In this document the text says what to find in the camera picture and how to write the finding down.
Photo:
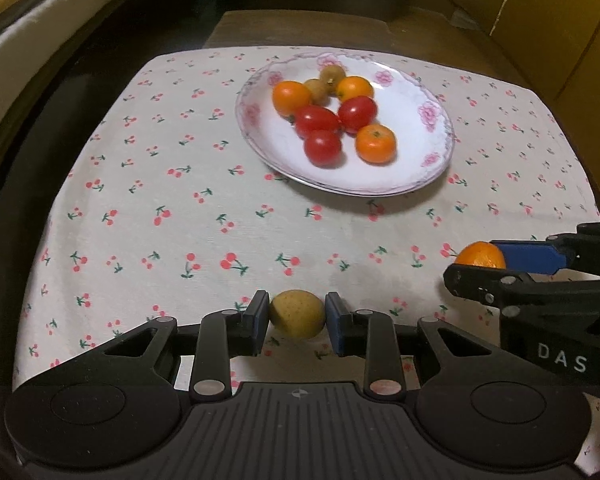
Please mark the red cherry tomato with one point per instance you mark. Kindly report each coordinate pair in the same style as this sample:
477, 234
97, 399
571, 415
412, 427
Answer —
322, 149
316, 119
357, 112

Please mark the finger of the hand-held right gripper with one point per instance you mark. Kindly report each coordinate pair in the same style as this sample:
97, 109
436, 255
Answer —
530, 256
472, 282

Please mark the wooden wardrobe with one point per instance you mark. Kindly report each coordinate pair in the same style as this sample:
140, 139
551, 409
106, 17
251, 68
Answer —
555, 20

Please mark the grey crumpled scrap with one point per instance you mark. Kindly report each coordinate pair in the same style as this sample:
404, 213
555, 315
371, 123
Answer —
461, 18

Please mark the cherry print tablecloth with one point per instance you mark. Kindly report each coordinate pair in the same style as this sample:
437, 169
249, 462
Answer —
180, 210

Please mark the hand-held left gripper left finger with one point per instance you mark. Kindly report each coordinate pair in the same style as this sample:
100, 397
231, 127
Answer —
261, 322

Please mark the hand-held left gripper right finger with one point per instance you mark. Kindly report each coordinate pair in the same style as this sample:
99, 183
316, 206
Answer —
335, 327

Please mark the beige mattress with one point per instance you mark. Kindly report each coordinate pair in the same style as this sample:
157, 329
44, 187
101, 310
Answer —
30, 60

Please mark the brown longan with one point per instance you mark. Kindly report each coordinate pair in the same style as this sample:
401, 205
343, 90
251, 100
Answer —
297, 314
317, 91
332, 74

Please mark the small orange mandarin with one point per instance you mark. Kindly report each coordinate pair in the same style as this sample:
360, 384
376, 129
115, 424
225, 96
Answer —
477, 256
355, 87
376, 144
290, 97

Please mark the white floral plate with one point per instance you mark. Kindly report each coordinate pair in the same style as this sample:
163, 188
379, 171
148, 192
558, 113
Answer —
407, 132

